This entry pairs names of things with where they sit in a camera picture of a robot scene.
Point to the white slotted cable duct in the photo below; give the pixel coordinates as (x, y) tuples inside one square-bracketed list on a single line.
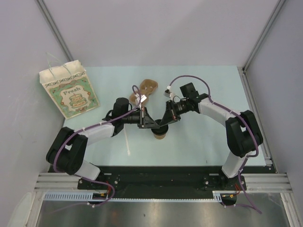
[(100, 197)]

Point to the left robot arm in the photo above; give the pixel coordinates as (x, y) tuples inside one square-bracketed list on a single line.
[(67, 152)]

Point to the aluminium frame post left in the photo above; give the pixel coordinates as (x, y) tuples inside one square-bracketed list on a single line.
[(54, 28)]

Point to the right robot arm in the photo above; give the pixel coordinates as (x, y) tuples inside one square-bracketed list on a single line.
[(242, 130)]

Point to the brown cardboard cup carrier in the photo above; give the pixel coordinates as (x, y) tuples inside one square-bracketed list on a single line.
[(147, 87)]

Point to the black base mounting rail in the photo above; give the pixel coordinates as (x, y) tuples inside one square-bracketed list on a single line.
[(175, 182)]

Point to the brown paper coffee cup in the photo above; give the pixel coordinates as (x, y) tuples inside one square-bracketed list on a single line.
[(159, 137)]

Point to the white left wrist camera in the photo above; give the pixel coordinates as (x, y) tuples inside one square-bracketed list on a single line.
[(139, 99)]

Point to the white paper-wrapped straw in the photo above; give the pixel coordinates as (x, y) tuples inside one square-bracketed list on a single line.
[(127, 143)]

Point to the black plastic cup lid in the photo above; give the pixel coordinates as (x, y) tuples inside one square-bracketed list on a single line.
[(161, 130)]

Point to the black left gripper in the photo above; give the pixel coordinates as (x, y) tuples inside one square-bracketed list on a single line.
[(146, 122)]

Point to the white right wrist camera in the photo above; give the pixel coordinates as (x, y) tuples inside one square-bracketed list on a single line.
[(168, 92)]

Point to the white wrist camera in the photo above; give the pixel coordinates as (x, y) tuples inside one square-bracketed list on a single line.
[(139, 99), (168, 92)]

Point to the aluminium frame post right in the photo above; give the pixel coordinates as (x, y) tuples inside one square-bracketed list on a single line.
[(270, 22)]

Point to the aluminium frame post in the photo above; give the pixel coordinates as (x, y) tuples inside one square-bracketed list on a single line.
[(54, 28), (270, 22)]

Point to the green illustrated paper bag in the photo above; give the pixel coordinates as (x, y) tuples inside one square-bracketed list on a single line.
[(70, 89)]

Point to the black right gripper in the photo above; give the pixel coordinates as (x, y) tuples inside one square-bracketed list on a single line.
[(171, 115)]

